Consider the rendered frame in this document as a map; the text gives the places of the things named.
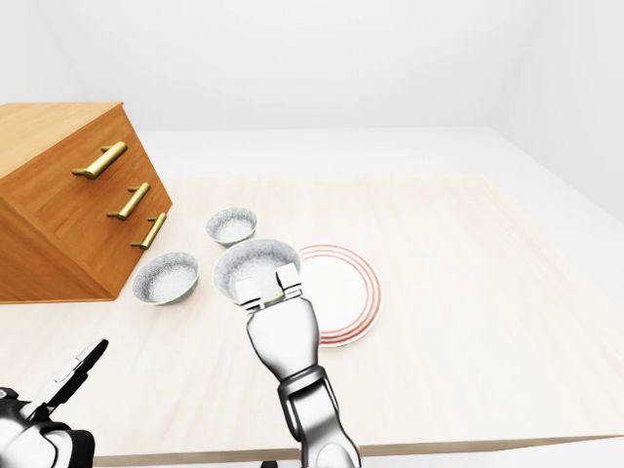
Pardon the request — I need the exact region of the long brass drawer handle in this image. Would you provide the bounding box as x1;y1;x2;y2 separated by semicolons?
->
71;140;129;181

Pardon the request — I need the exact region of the wooden cabinet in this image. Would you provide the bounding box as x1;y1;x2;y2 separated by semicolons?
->
0;100;175;304

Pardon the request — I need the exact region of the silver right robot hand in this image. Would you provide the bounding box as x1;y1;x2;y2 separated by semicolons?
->
233;262;322;387

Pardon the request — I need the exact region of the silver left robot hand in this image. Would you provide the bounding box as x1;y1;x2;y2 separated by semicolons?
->
0;337;111;468

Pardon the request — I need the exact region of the small patterned bowl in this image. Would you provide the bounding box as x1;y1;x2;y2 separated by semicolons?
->
205;206;259;247

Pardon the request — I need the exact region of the large wooden drawer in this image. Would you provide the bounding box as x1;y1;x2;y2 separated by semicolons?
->
0;102;148;231

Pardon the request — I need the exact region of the small wooden drawer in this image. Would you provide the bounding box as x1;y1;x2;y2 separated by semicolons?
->
81;180;175;300

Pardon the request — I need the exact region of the medium brass drawer handle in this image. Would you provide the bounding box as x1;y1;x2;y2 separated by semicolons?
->
106;181;151;222

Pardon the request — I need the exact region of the white plate with red rings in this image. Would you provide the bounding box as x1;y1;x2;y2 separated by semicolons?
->
295;242;384;349

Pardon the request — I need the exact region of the short brass drawer handle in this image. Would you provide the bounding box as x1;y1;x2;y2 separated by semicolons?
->
130;212;169;252

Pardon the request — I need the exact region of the medium wooden drawer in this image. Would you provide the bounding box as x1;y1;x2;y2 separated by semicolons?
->
44;149;166;268

